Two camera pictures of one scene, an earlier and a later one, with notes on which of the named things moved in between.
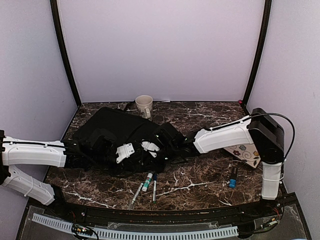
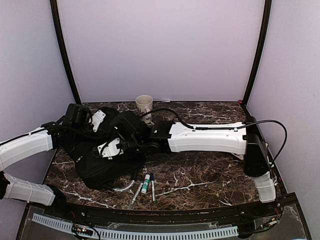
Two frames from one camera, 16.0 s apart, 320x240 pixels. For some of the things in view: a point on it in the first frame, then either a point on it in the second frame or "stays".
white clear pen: [135, 196] stays
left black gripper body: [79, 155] -> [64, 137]
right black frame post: [263, 38] stays
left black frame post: [54, 6] stays
